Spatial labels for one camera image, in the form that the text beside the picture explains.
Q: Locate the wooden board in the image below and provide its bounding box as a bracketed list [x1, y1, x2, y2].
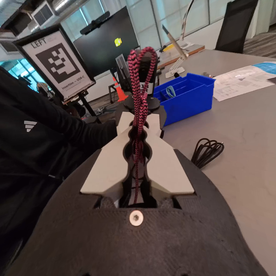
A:
[162, 24, 189, 57]

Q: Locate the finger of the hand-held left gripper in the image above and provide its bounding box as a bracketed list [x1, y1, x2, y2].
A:
[142, 113, 162, 134]
[116, 111, 136, 138]

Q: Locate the black mesh office chair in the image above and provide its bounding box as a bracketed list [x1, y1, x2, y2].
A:
[215, 0, 259, 54]

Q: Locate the person's left forearm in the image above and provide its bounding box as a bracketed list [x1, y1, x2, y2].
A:
[63, 116, 118, 156]

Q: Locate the framed marker sign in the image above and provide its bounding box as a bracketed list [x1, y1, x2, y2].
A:
[13, 23, 97, 102]

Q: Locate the large black monitor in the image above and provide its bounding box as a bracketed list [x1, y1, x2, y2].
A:
[73, 6, 140, 78]

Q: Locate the pink braided usb-c cable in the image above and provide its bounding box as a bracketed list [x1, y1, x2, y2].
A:
[127, 46, 157, 204]

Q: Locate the black video bar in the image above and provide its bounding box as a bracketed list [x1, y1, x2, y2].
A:
[80, 12, 111, 35]

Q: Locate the orange traffic cone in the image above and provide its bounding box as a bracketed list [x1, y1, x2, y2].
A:
[112, 76, 129, 102]

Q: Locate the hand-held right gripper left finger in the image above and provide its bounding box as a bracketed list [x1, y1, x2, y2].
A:
[80, 126, 132, 203]

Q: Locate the white blue printed leaflet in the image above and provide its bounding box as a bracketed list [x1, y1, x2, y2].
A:
[212, 61, 276, 102]

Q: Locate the black braided usb cable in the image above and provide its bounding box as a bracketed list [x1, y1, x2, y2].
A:
[191, 138, 225, 169]

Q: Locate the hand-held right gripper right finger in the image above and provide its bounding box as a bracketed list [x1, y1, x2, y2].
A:
[141, 127, 195, 202]

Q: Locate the white tablet stand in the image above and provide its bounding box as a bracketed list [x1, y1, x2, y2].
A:
[165, 42, 195, 79]

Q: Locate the blue plastic bin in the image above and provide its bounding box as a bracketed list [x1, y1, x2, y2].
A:
[153, 73, 216, 126]

